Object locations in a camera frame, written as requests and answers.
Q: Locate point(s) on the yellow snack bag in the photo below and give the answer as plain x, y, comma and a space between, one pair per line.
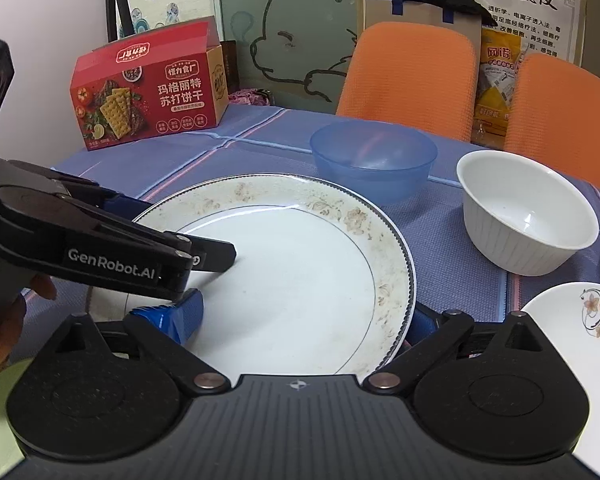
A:
500, 56

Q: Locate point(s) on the orange chair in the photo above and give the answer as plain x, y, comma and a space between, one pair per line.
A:
555, 117
414, 75

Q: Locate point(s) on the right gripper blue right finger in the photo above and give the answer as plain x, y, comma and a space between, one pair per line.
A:
434, 338

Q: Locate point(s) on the blue plastic bowl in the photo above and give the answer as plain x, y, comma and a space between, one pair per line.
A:
383, 162

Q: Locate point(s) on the white deep plate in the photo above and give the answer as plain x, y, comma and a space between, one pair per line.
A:
569, 315

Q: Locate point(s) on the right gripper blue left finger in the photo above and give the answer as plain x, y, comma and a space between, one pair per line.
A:
162, 332

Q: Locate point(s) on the white ribbed bowl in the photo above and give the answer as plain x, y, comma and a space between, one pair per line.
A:
521, 215

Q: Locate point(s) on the left orange chair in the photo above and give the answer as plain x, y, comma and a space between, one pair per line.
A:
414, 75

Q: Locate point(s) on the cat drawing glass board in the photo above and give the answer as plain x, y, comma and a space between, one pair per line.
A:
299, 50

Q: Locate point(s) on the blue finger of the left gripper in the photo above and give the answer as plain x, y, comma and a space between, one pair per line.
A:
215, 256
125, 206

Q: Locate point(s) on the brown paper bag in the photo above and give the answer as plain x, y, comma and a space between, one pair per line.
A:
377, 11

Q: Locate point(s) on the red cracker box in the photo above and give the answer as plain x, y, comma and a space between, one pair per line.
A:
165, 81

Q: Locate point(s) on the black floor stand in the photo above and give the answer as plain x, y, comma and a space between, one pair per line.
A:
120, 8

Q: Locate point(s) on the person's left hand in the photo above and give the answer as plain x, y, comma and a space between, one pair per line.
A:
12, 321

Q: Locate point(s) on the floral rimmed white plate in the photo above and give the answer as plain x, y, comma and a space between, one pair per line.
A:
323, 282

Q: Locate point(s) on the right orange chair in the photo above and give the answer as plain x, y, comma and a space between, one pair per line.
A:
555, 117

